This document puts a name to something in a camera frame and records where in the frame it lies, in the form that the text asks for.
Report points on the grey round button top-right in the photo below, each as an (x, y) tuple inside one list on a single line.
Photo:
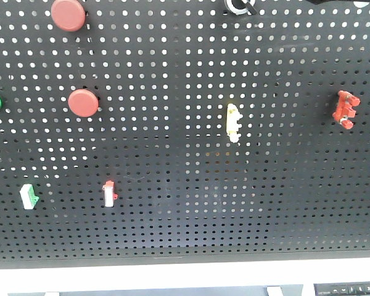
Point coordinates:
[(361, 4)]

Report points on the white height adjustable table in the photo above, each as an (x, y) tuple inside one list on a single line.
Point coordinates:
[(252, 273)]

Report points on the black rotary selector switch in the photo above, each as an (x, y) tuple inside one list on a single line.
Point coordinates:
[(241, 7)]

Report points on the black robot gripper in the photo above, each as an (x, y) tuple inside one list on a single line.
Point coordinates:
[(325, 1)]

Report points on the red white rocker switch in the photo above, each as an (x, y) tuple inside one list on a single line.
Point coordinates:
[(109, 193)]

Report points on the red toggle switch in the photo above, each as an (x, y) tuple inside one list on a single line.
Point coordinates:
[(344, 110)]

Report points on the red mushroom button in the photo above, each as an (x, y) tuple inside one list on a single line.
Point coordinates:
[(68, 15), (83, 103)]

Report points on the yellow toggle switch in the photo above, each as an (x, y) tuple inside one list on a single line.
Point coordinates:
[(233, 115)]

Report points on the black perforated pegboard panel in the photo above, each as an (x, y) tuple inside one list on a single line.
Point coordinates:
[(296, 185)]

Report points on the black table control panel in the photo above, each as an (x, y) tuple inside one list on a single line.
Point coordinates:
[(342, 288)]

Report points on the green white rocker switch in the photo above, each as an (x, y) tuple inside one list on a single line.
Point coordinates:
[(29, 199)]

